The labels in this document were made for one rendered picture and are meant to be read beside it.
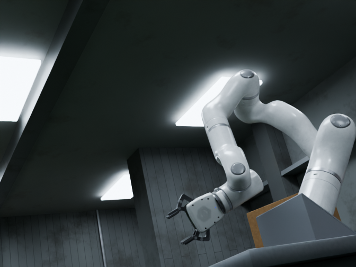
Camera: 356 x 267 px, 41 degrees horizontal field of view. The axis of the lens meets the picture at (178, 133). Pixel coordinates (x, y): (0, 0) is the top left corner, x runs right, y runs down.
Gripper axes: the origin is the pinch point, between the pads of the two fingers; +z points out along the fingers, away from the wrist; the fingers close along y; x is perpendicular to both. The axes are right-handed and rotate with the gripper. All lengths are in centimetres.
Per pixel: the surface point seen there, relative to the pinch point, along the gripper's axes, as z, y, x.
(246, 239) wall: -184, 172, 553
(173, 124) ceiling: -154, -39, 491
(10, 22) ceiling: -8, -176, 260
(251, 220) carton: -39, 23, 47
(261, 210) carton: -43, 20, 43
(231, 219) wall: -180, 133, 558
